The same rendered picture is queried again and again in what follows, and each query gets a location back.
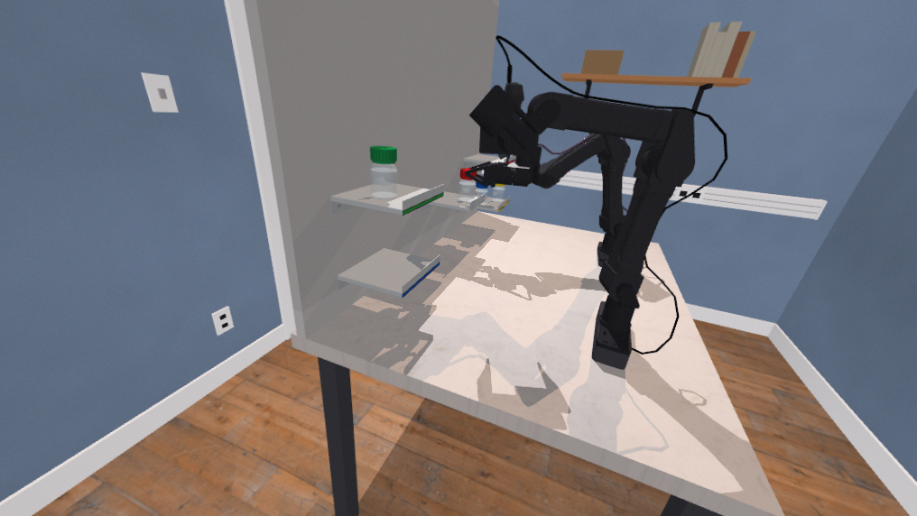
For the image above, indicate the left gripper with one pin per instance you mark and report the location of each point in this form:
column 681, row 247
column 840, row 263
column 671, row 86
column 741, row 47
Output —
column 493, row 145

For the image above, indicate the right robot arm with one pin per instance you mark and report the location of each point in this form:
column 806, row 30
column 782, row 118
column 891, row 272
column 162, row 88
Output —
column 615, row 150

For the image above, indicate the clear bottle with green cap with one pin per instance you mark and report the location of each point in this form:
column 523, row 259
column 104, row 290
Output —
column 383, row 172

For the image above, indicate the blue-capped clear bottle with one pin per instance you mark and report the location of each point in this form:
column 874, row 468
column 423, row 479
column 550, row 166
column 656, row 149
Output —
column 480, row 190

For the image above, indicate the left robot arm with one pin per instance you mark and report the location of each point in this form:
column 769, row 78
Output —
column 667, row 167

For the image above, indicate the grey wall panel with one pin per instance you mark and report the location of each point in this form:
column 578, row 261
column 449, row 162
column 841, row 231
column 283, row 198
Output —
column 336, row 77

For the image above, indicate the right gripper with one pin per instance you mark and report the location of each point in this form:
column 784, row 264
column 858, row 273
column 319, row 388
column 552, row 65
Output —
column 501, row 175

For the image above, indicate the clear bottle with yellow cap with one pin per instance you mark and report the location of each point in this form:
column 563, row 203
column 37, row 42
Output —
column 498, row 193

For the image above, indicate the clear bottle with red cap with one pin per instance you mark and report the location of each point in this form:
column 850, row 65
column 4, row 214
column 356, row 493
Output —
column 467, row 187

